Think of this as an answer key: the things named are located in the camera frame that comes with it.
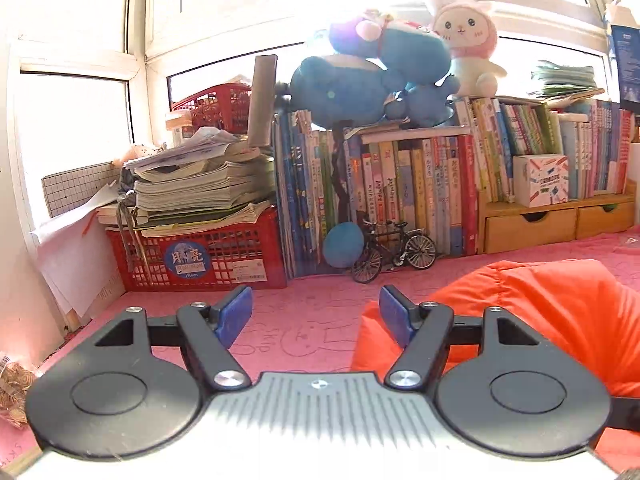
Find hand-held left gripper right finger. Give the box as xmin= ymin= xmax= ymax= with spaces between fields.
xmin=379 ymin=284 xmax=542 ymax=393

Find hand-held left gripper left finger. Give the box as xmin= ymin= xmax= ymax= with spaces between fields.
xmin=93 ymin=284 xmax=254 ymax=393

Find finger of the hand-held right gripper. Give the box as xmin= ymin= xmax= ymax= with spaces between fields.
xmin=605 ymin=397 xmax=640 ymax=431

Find orange puffer jacket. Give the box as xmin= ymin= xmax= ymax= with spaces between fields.
xmin=350 ymin=259 xmax=640 ymax=476

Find red plastic crate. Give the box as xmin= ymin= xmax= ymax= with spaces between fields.
xmin=106 ymin=205 xmax=288 ymax=292

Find black model bicycle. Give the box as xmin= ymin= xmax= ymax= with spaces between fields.
xmin=350 ymin=220 xmax=438 ymax=285

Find pink printed blanket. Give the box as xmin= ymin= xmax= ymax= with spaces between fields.
xmin=0 ymin=225 xmax=640 ymax=480

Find blue plush ball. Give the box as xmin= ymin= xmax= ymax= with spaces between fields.
xmin=323 ymin=222 xmax=364 ymax=268

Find row of thick upright books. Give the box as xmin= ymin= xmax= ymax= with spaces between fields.
xmin=345 ymin=135 xmax=478 ymax=257

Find stack of paper booklets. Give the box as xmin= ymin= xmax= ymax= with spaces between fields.
xmin=97 ymin=127 xmax=278 ymax=238

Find wooden drawer organizer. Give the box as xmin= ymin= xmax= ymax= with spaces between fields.
xmin=477 ymin=190 xmax=638 ymax=255

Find flat pile of books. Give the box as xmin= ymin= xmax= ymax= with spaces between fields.
xmin=357 ymin=122 xmax=473 ymax=145

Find white paper sheets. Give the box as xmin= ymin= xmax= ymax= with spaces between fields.
xmin=30 ymin=185 xmax=126 ymax=318

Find white printed box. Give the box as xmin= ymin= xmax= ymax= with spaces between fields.
xmin=512 ymin=154 xmax=571 ymax=209

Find row of colourful shelf books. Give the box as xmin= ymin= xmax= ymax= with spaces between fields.
xmin=452 ymin=96 xmax=563 ymax=203

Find white plastic jar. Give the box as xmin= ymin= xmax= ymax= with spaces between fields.
xmin=166 ymin=110 xmax=193 ymax=146

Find grey grid cutting mat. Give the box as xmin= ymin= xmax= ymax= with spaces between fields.
xmin=41 ymin=161 xmax=123 ymax=218

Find red plastic basket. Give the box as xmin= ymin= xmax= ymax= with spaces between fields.
xmin=171 ymin=82 xmax=253 ymax=133

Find blue plush toy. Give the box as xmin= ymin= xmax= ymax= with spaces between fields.
xmin=289 ymin=9 xmax=462 ymax=130

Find bag of gold coins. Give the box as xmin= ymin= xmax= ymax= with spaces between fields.
xmin=0 ymin=355 xmax=43 ymax=428

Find pink white plush bunny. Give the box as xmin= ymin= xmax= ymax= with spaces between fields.
xmin=424 ymin=0 xmax=508 ymax=98

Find row of pink-spined books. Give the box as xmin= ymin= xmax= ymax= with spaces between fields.
xmin=557 ymin=100 xmax=636 ymax=200

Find green pile of booklets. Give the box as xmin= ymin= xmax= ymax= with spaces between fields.
xmin=527 ymin=60 xmax=606 ymax=106

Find dark blue poster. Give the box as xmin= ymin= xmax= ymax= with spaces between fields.
xmin=607 ymin=5 xmax=640 ymax=111

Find black strap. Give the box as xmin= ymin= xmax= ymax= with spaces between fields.
xmin=334 ymin=127 xmax=351 ymax=226

